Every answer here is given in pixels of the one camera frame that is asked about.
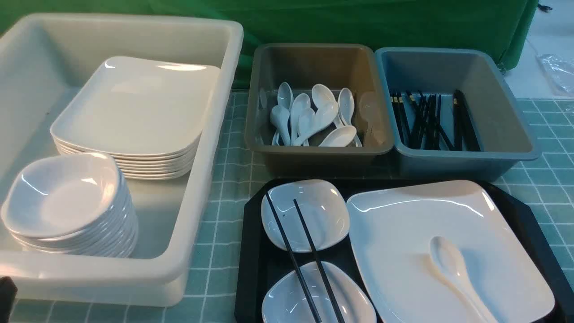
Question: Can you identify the white small bowl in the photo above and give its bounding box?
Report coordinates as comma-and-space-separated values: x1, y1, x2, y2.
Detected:
261, 261, 378, 323
267, 179, 350, 253

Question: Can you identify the large white square plate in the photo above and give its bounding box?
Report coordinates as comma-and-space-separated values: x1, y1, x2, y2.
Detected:
346, 180, 555, 323

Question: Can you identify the black chopstick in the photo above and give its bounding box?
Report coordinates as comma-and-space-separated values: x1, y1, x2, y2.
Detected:
293, 199, 345, 323
265, 192, 322, 323

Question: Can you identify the white ceramic soup spoon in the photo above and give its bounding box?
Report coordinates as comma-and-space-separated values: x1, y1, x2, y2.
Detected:
429, 236, 498, 323

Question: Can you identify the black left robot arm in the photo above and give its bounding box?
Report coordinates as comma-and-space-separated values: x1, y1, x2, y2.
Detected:
0, 276, 18, 323

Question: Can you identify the pile of white spoons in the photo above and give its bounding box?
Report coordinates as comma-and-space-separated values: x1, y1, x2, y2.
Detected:
269, 82, 363, 147

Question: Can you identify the brown plastic spoon bin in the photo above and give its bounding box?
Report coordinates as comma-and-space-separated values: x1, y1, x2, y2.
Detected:
244, 43, 394, 177

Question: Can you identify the black serving tray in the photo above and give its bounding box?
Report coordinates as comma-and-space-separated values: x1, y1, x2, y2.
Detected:
234, 177, 573, 323

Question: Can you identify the pile of black chopsticks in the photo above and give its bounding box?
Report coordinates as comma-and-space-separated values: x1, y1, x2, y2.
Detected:
389, 89, 482, 152

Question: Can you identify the stack of white square plates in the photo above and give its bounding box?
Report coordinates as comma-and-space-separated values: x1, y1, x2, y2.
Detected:
50, 57, 221, 180

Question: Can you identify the blue plastic chopstick bin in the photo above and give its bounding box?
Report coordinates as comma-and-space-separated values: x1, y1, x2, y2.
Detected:
375, 47, 540, 181

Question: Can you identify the stack of white small bowls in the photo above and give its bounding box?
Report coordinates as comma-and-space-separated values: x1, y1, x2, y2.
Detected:
1, 153, 139, 258

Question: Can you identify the green backdrop cloth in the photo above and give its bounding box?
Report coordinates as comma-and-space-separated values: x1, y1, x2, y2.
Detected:
1, 0, 539, 89

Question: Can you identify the large white plastic bin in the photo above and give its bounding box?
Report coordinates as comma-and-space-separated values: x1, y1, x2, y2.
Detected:
0, 13, 244, 307

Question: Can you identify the checkered teal tablecloth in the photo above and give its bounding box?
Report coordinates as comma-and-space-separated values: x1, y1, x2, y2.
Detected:
9, 92, 573, 323

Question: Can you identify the clear plastic bag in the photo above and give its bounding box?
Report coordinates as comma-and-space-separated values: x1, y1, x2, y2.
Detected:
536, 54, 574, 97

